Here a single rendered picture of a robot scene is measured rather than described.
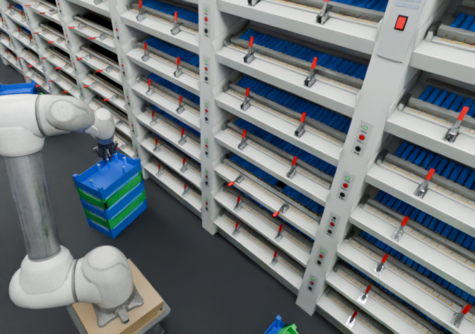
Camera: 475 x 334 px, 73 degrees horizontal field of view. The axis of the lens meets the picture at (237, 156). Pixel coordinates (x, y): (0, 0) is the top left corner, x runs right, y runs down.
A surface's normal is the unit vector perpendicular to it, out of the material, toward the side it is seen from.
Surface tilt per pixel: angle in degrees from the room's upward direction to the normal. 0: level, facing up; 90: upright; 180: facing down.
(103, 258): 7
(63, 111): 56
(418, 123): 22
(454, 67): 111
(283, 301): 0
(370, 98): 90
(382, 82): 90
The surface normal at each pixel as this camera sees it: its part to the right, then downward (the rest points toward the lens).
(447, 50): -0.20, -0.59
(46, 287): 0.27, 0.22
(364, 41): -0.65, 0.67
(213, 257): 0.05, -0.80
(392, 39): -0.68, 0.41
